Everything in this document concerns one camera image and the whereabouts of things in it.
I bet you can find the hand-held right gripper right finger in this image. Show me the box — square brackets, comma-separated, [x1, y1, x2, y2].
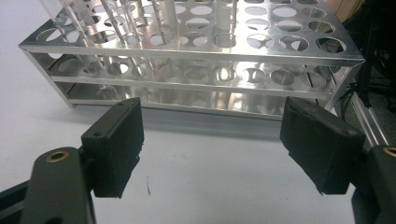
[279, 96, 366, 195]

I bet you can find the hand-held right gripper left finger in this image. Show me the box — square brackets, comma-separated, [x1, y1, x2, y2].
[81, 97, 145, 199]

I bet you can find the metal test tube rack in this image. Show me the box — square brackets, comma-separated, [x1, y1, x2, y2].
[18, 0, 366, 121]

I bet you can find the light wooden cabinet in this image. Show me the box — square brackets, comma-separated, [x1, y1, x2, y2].
[325, 0, 365, 23]

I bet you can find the aluminium floor rail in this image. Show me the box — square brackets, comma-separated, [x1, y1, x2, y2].
[334, 90, 390, 147]

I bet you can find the black cable bundle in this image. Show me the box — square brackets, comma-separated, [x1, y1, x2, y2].
[340, 0, 396, 113]

